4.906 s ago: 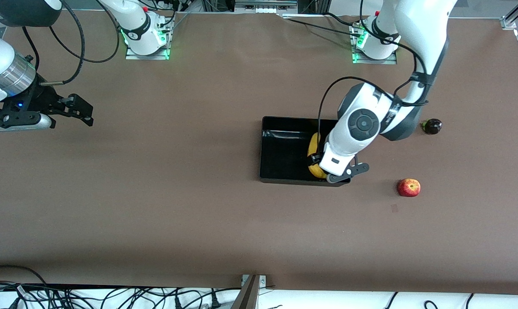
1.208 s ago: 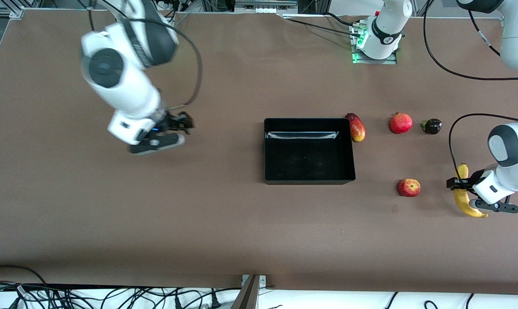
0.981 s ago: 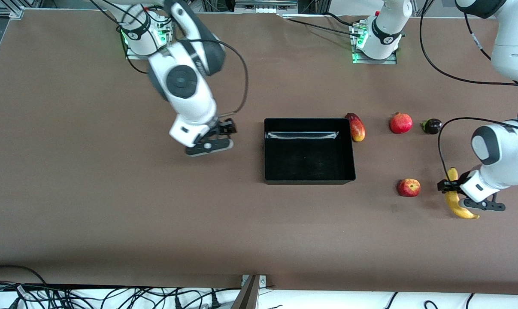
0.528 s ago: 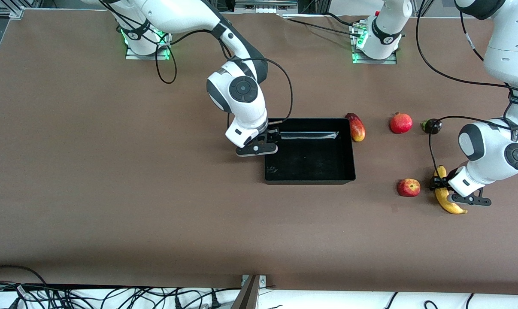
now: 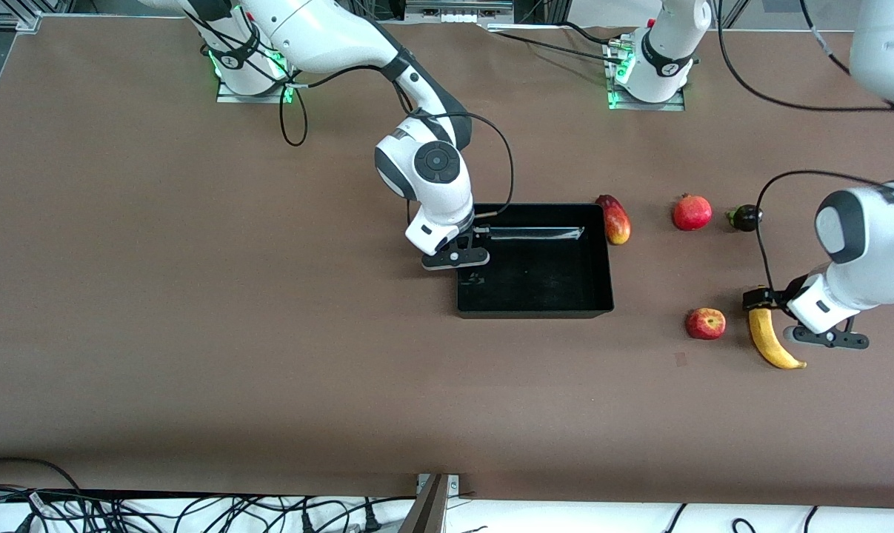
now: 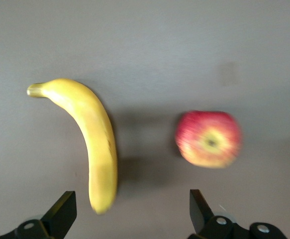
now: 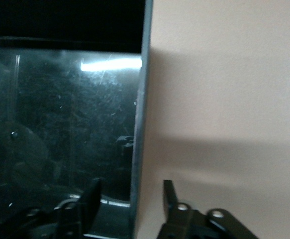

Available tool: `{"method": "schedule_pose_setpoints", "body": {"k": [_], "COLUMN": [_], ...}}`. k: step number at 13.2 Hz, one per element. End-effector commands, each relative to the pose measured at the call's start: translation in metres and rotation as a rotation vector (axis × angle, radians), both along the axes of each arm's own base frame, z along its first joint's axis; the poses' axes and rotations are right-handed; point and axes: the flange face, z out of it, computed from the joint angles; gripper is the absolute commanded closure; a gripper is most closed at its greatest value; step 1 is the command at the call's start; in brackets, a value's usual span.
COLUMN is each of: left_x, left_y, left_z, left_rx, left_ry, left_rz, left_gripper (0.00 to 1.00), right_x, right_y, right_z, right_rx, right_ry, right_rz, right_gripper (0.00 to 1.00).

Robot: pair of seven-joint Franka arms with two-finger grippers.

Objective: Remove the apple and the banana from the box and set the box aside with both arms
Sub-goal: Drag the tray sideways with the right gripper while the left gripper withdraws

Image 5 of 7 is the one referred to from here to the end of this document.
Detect black plastic tray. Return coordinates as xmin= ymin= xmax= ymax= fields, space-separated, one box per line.
xmin=456 ymin=204 xmax=615 ymax=320

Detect small metal bracket plate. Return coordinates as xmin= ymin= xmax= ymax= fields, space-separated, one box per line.
xmin=416 ymin=472 xmax=462 ymax=495

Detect black cable on table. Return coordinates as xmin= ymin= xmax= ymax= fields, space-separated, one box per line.
xmin=487 ymin=21 xmax=633 ymax=66

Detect red yellow mango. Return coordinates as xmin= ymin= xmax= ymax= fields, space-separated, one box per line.
xmin=595 ymin=194 xmax=632 ymax=246

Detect dark purple mangosteen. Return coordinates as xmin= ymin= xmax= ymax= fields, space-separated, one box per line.
xmin=726 ymin=204 xmax=764 ymax=233

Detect grey power strip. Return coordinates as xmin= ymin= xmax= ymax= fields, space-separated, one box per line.
xmin=404 ymin=0 xmax=516 ymax=24

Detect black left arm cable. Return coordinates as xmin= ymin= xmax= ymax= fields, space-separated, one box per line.
xmin=717 ymin=0 xmax=894 ymax=297

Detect black looped floor cable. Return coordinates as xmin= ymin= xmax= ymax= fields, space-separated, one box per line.
xmin=0 ymin=457 xmax=84 ymax=495

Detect red apple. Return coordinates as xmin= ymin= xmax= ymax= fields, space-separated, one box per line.
xmin=685 ymin=307 xmax=727 ymax=341

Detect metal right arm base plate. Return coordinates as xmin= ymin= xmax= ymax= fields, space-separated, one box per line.
xmin=216 ymin=44 xmax=297 ymax=104

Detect yellow banana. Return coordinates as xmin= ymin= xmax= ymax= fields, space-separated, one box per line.
xmin=747 ymin=286 xmax=808 ymax=370

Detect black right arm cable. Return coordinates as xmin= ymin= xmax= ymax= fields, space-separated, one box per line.
xmin=279 ymin=63 xmax=516 ymax=218

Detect dark metal profile bar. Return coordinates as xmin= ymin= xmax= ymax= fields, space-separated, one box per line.
xmin=398 ymin=474 xmax=449 ymax=533

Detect red pomegranate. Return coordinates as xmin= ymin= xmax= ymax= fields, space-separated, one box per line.
xmin=673 ymin=192 xmax=713 ymax=232

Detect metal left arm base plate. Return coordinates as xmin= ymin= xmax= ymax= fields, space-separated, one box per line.
xmin=604 ymin=37 xmax=687 ymax=112

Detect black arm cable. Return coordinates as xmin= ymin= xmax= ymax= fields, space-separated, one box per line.
xmin=279 ymin=63 xmax=516 ymax=218
xmin=717 ymin=0 xmax=894 ymax=297

